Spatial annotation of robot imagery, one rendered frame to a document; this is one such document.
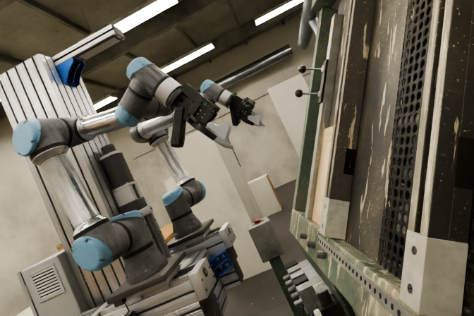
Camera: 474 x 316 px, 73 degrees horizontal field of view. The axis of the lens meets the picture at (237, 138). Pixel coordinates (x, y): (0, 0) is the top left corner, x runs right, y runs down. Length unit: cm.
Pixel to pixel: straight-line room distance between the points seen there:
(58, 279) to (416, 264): 131
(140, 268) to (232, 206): 259
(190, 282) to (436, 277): 76
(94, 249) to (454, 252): 90
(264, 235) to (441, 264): 112
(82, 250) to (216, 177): 271
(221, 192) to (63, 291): 243
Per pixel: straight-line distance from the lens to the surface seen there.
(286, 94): 513
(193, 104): 87
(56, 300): 162
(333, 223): 114
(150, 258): 122
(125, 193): 148
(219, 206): 375
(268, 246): 169
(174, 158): 180
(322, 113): 151
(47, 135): 120
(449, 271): 67
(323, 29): 189
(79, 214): 114
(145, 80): 92
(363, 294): 91
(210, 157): 369
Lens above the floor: 128
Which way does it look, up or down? 3 degrees up
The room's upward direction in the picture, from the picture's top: 25 degrees counter-clockwise
